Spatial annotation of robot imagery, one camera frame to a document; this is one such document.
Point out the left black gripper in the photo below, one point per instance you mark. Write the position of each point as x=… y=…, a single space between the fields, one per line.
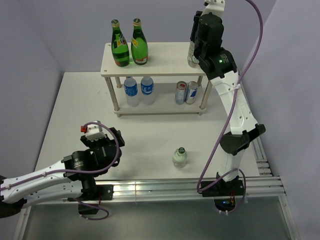
x=92 y=144

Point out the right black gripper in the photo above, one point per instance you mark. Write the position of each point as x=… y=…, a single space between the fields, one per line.
x=195 y=25

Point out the clear soda bottle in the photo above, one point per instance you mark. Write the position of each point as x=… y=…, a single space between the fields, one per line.
x=179 y=158
x=191 y=59

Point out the blue label water bottle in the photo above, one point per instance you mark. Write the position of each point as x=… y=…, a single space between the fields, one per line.
x=147 y=89
x=131 y=91

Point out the green glass bottle front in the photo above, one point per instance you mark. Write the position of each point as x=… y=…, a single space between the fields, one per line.
x=139 y=45

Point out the green glass bottle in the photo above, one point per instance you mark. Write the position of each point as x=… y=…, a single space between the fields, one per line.
x=119 y=46
x=139 y=45

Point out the clear soda bottle front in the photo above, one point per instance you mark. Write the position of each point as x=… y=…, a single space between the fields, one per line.
x=179 y=158

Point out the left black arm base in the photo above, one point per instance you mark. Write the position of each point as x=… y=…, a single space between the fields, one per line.
x=90 y=207

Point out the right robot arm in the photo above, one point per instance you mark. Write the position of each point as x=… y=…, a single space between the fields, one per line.
x=219 y=66

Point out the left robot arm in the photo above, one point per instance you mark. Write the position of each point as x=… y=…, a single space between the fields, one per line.
x=72 y=178

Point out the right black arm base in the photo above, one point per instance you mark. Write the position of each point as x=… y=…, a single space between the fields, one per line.
x=234 y=192

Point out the white two-tier shelf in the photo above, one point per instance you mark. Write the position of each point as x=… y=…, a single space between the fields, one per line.
x=167 y=65

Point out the light blue drink can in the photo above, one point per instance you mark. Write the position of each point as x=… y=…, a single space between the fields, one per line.
x=180 y=94

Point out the silver blue energy drink can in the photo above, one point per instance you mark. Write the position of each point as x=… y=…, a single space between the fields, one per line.
x=191 y=92

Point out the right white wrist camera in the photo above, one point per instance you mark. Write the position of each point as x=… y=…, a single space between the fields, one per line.
x=215 y=7

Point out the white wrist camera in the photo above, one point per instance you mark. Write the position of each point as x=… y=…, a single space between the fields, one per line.
x=215 y=7
x=93 y=132

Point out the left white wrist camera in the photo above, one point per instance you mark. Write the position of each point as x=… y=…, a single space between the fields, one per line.
x=93 y=132

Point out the aluminium front rail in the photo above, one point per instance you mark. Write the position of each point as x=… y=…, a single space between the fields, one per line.
x=154 y=190

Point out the aluminium rail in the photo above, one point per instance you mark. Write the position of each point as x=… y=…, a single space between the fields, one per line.
x=243 y=127
x=154 y=190

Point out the aluminium right rail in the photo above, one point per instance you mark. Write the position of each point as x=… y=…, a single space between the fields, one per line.
x=243 y=127

